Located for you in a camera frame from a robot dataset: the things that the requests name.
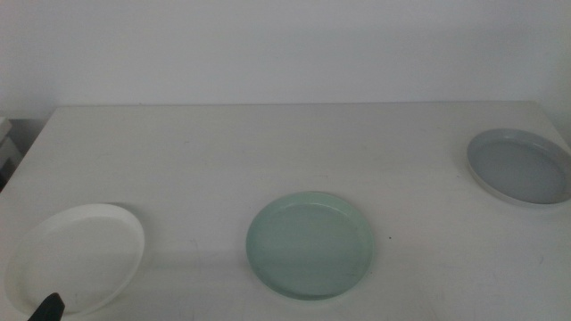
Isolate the white shallow bowl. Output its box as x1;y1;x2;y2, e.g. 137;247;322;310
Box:
3;202;146;318

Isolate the grey shallow bowl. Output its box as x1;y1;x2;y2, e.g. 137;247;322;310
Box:
466;128;571;207

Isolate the pale green shallow bowl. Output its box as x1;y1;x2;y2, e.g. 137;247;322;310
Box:
245;191;376;301

